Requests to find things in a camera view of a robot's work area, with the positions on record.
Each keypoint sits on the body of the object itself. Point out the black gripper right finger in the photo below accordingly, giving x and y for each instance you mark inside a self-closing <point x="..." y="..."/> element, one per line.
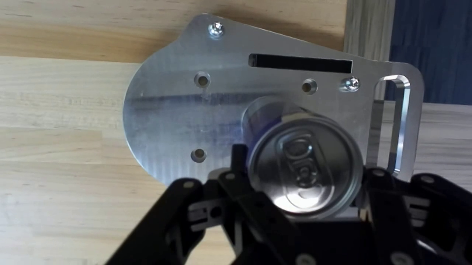
<point x="418" y="221"/>

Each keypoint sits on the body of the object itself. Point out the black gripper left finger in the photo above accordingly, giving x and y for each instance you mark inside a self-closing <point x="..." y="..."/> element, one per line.
<point x="256" y="221"/>

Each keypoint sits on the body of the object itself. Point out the silver blue drink can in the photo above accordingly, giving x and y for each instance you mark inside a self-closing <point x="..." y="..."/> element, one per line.
<point x="304" y="167"/>

